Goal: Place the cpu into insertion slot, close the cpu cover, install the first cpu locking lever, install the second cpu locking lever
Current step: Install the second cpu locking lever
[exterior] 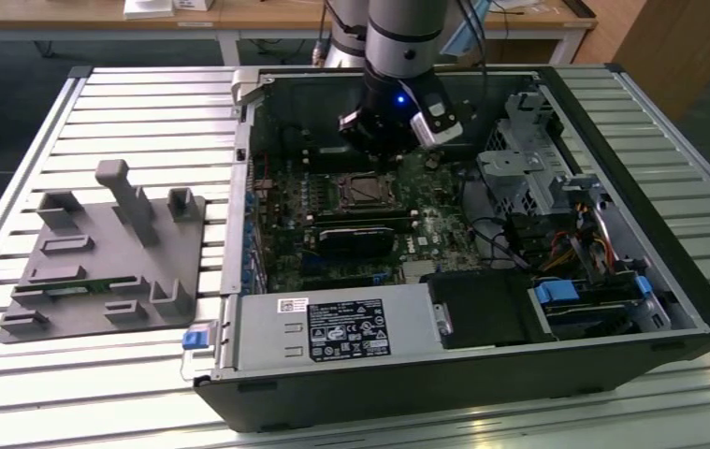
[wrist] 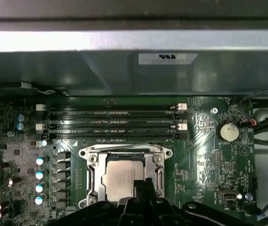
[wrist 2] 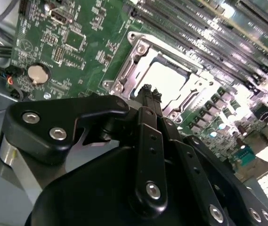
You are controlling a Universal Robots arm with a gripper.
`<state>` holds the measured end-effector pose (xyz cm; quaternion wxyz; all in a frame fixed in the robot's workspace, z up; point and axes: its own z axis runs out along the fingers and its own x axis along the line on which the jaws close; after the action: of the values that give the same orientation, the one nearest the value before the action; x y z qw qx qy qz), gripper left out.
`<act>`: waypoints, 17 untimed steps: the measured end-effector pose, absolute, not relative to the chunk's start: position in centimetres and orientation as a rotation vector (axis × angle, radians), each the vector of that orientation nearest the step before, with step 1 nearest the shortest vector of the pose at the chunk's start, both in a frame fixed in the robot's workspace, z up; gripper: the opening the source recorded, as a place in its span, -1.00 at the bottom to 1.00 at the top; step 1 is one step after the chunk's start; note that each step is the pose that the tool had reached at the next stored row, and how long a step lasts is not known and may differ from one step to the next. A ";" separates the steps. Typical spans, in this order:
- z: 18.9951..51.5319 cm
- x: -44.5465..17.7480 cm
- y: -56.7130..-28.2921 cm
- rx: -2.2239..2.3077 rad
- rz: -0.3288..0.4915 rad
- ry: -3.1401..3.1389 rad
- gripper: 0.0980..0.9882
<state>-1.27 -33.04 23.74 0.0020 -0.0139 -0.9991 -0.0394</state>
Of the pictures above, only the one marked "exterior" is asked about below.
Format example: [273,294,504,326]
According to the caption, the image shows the silver CPU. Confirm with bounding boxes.
[353,179,388,201]

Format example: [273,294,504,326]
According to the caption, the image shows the CPU socket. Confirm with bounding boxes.
[329,171,401,210]

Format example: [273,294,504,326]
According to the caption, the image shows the black RAM slot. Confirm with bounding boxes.
[313,210,411,223]
[314,218,413,231]

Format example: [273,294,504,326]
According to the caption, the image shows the silver drive cage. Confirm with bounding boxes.
[476,91,612,221]

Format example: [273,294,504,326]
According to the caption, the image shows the green motherboard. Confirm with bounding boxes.
[248,149,475,294]

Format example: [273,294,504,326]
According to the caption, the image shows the pale blue teach pendant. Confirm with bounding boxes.
[441,0,495,56]

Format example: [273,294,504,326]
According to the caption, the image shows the black graphics card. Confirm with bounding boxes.
[316,224,397,257]

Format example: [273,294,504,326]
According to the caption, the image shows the grey case latch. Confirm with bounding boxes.
[229,69,277,109]

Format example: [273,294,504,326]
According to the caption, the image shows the silver chipset heat sink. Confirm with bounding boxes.
[401,260,443,282]

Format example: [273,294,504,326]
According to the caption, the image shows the black plastic shroud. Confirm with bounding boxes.
[423,269,556,351]

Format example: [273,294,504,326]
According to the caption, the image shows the silver power supply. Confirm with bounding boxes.
[228,282,445,375]

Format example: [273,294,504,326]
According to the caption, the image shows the wooden cabinet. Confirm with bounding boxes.
[572,0,710,121]

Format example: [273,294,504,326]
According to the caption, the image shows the grey parts rack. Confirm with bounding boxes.
[0,158,209,346]

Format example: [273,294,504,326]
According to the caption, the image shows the blue case latch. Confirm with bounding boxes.
[184,326,217,351]

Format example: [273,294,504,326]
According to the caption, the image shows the green RAM stick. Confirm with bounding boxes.
[42,277,139,297]

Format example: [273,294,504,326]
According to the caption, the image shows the black PC case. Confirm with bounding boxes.
[192,63,710,434]

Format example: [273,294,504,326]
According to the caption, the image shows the wooden desk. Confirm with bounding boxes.
[0,0,600,66]

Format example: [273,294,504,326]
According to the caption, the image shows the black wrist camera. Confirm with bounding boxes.
[337,109,381,141]

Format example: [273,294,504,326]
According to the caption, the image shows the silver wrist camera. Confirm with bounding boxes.
[409,91,467,151]

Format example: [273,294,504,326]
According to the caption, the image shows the yellow orange power wires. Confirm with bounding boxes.
[541,228,620,275]

